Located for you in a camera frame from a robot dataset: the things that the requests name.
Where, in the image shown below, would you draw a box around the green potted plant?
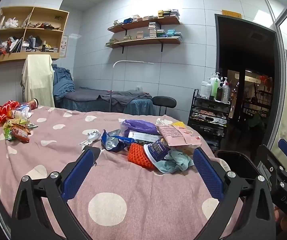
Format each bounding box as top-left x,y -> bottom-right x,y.
248,111 -> 269,128

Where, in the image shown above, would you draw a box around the mixed small clutter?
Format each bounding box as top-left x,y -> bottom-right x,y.
21,21 -> 61,29

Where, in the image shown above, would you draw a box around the massage bed with blue skirt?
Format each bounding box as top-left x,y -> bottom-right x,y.
55,87 -> 157,117

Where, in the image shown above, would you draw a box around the white tissue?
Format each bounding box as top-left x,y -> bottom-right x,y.
155,118 -> 174,126

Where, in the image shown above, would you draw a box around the white cup with blue label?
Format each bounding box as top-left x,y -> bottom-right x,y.
143,140 -> 171,170

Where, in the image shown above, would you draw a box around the stacks of small boxes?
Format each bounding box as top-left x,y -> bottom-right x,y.
112,9 -> 180,27

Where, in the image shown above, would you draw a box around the red hanging decoration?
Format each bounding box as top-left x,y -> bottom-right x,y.
260,75 -> 273,88

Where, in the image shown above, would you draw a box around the white wrapper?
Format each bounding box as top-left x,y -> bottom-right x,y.
78,129 -> 101,146

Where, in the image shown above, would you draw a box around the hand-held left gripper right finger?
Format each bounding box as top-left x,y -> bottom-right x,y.
193,146 -> 276,240

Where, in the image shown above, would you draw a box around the grey blanket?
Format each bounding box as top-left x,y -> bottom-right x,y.
66,87 -> 152,107

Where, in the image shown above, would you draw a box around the pink polka-dot blanket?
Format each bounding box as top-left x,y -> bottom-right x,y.
0,105 -> 246,240

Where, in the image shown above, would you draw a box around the wall poster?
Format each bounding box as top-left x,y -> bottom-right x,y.
60,35 -> 69,58

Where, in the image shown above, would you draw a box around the dark pump bottle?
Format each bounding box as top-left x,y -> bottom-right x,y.
217,77 -> 224,101

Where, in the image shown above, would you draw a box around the white and red cloth pile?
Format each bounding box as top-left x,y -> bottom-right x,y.
0,37 -> 17,55

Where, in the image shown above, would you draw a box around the yellow wall sign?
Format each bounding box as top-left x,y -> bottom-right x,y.
222,9 -> 242,19

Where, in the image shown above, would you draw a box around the black mesh trolley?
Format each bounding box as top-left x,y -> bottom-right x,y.
188,89 -> 231,153

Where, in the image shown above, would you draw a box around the pink packet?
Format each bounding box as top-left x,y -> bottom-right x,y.
156,124 -> 201,148

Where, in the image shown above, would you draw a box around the orange foam net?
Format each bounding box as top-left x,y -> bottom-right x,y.
127,142 -> 159,172

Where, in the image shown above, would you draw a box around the white floor lamp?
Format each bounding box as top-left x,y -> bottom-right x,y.
110,60 -> 154,113

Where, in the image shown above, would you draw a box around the black stool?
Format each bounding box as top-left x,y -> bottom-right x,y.
152,96 -> 177,117

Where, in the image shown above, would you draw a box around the blue foil bag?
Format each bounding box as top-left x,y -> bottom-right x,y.
101,129 -> 134,152

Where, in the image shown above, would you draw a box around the dark folded cloths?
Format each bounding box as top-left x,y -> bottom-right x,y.
25,35 -> 44,48

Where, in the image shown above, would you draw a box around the purple packet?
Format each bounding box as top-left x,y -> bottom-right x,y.
122,119 -> 160,137

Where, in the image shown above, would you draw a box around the light blue face mask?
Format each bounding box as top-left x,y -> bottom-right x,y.
156,150 -> 195,174

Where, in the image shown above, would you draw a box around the white paper box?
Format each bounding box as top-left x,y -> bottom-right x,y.
127,131 -> 164,144

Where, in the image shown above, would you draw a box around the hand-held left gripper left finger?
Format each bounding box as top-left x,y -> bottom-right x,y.
11,146 -> 101,240

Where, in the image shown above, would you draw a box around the row of small flat boxes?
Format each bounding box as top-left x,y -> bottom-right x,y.
21,47 -> 59,53

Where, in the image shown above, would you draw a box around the red plastic bag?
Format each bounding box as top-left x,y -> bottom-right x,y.
0,100 -> 21,127

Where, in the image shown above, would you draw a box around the red chip can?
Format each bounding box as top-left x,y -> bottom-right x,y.
21,98 -> 39,109

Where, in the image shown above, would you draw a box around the green snack packet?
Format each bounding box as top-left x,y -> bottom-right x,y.
3,127 -> 15,141

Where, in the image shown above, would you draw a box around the green pump bottle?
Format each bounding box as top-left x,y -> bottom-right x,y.
210,72 -> 220,100

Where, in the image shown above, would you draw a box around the clear pump bottle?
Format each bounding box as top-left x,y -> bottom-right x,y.
222,78 -> 231,104

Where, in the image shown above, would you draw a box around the white plastic bag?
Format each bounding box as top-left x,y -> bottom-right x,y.
5,17 -> 19,29

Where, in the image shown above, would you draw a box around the cream towel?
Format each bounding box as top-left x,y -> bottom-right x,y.
21,54 -> 55,108

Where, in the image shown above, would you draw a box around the white pump bottle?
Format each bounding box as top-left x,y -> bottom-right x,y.
200,81 -> 212,99

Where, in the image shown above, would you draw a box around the person's right hand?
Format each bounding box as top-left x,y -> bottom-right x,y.
274,204 -> 287,232

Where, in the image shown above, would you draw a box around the clear plastic bottle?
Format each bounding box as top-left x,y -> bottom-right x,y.
8,104 -> 33,119

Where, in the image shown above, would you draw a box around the blue bedding pile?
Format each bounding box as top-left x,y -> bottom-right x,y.
52,64 -> 76,99

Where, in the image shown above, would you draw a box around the black trash bin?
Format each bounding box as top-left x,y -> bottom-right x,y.
213,150 -> 261,188

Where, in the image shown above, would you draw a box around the wooden cubby shelf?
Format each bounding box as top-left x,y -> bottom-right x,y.
0,6 -> 70,67

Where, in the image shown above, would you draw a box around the yellow-green snack wrapper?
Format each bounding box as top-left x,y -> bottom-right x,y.
7,119 -> 31,128

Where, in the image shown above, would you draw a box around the dark door frame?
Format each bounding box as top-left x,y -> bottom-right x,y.
215,14 -> 287,155

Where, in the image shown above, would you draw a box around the yellow foam net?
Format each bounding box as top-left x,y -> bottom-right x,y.
172,121 -> 191,132

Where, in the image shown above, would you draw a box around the wall shelves with boxes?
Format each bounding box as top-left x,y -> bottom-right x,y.
106,22 -> 183,47

